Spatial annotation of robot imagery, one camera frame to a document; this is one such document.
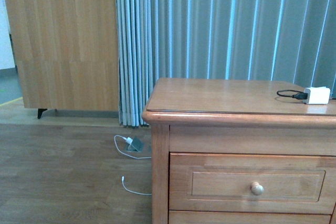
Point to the wooden nightstand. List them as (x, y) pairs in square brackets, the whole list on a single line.
[(232, 117)]

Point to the wooden top drawer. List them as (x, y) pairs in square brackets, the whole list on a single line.
[(252, 183)]

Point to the open metal floor socket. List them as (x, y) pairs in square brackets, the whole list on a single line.
[(136, 146)]

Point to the white charger plug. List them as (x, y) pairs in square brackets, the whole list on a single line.
[(128, 140)]

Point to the grey-green pleated curtain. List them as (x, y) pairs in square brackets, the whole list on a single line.
[(278, 40)]

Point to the light wooden cabinet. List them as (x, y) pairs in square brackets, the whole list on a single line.
[(66, 53)]

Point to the white power adapter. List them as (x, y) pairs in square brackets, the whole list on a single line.
[(317, 96)]

